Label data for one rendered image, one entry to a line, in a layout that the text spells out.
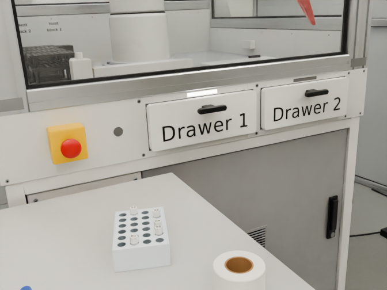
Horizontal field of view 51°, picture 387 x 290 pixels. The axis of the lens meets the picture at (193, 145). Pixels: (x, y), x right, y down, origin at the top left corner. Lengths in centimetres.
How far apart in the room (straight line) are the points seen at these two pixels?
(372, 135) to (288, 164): 161
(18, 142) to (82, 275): 36
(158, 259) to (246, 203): 58
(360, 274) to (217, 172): 109
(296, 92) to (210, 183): 33
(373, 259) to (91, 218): 156
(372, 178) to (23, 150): 233
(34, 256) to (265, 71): 69
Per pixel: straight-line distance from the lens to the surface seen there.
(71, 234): 76
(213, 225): 74
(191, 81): 97
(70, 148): 83
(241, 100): 102
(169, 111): 93
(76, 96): 89
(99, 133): 91
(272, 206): 123
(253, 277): 54
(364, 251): 217
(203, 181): 106
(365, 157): 284
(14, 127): 89
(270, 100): 107
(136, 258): 63
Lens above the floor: 112
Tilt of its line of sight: 18 degrees down
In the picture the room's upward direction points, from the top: 3 degrees counter-clockwise
